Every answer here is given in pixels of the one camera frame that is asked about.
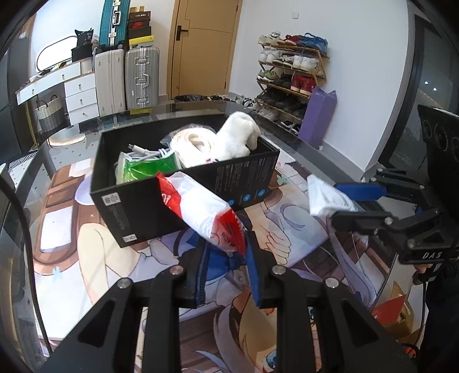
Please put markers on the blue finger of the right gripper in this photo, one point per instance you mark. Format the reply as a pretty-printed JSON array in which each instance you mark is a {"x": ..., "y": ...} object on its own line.
[
  {"x": 362, "y": 191},
  {"x": 363, "y": 221}
]

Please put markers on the wooden shoe rack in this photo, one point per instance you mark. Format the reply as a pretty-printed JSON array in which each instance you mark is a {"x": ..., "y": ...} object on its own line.
[{"x": 291, "y": 67}]

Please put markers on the silver aluminium suitcase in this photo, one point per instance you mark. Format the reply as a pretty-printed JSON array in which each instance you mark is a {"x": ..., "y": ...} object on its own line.
[{"x": 142, "y": 77}]

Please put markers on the operator right hand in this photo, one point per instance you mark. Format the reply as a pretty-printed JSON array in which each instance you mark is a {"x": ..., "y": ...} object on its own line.
[{"x": 423, "y": 273}]

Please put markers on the purple shopping bag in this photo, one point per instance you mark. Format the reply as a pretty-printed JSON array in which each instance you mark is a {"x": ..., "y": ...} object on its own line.
[{"x": 317, "y": 117}]

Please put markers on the black cardboard box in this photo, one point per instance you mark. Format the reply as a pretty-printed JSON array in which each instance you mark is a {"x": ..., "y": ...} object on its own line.
[{"x": 134, "y": 211}]

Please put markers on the striped woven basket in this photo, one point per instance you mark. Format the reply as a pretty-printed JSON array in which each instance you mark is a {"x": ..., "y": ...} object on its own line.
[{"x": 50, "y": 115}]

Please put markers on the white hard suitcase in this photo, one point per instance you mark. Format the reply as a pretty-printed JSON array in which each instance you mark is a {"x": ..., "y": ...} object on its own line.
[{"x": 110, "y": 82}]

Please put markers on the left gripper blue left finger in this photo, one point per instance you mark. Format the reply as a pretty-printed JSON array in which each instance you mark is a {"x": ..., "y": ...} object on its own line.
[{"x": 198, "y": 272}]

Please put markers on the stacked shoe boxes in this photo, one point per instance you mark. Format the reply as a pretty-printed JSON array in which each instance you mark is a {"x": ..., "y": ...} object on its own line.
[{"x": 140, "y": 32}]

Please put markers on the wooden door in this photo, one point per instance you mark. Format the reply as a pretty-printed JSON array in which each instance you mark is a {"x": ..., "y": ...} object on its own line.
[{"x": 201, "y": 47}]

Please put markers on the red white snack packet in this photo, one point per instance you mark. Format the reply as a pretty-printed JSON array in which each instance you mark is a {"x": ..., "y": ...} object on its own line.
[{"x": 203, "y": 211}]

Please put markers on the anime print table mat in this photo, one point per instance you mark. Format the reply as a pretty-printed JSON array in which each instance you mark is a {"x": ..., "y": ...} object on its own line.
[{"x": 303, "y": 325}]

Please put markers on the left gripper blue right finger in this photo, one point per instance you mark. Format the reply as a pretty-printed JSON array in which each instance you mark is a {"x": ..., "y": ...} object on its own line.
[{"x": 255, "y": 268}]

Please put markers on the white drawer cabinet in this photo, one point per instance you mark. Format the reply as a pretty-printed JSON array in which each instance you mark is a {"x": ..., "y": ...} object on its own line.
[{"x": 78, "y": 80}]

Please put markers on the green white medicine bag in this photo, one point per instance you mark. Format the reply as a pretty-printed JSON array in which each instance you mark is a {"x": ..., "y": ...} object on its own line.
[{"x": 132, "y": 166}]

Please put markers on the teal suitcase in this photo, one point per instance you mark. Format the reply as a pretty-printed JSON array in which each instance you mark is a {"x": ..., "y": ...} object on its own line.
[{"x": 114, "y": 24}]

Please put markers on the black cat bag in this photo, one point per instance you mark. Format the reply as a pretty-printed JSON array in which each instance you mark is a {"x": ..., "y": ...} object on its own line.
[{"x": 84, "y": 46}]

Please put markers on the white plush toy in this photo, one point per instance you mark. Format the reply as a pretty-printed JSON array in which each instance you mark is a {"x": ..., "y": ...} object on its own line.
[{"x": 236, "y": 138}]

